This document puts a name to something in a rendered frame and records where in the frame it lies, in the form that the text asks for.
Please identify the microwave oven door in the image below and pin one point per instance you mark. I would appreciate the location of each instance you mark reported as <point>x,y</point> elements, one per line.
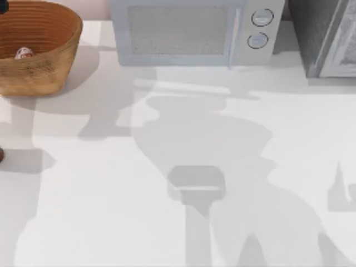
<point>175,32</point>

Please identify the pale microwave oven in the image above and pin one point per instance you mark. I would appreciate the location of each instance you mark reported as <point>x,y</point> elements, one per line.
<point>194,30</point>

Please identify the microwave knob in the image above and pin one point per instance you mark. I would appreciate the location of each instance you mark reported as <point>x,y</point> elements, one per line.
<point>262,17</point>
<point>257,40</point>

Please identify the brown woven basket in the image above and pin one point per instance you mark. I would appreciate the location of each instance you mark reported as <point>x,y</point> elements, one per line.
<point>36,69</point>

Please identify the red and white can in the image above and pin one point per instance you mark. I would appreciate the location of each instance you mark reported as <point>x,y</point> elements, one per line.
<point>23,53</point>

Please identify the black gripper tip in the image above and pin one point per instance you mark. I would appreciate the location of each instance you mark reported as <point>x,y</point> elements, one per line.
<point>1,154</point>

